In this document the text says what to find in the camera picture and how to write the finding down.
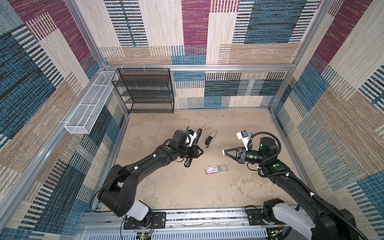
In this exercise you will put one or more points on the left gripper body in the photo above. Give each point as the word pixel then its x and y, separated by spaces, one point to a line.
pixel 187 152

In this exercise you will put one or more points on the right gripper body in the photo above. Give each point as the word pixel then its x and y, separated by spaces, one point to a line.
pixel 250 156

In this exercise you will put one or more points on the black stapler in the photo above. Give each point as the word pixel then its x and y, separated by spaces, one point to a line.
pixel 209 141

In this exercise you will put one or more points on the red white staple box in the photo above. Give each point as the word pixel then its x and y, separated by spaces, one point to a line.
pixel 211 170

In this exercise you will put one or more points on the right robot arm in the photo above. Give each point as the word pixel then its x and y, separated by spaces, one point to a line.
pixel 322 221

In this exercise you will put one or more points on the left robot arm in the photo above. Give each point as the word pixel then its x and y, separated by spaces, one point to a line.
pixel 118 192

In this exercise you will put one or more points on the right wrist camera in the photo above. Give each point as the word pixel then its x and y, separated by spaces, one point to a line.
pixel 244 136

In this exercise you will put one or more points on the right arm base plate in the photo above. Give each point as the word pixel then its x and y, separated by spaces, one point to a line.
pixel 255 218

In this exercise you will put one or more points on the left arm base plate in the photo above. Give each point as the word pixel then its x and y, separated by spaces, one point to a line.
pixel 152 219

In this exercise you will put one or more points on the black wire shelf rack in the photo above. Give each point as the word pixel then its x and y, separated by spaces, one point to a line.
pixel 145 90

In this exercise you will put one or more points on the white wire mesh basket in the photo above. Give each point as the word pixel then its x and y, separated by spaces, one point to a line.
pixel 87 112

